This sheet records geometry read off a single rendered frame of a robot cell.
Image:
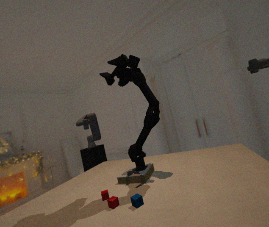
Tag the blue cube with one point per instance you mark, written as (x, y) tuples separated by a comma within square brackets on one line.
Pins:
[(137, 200)]

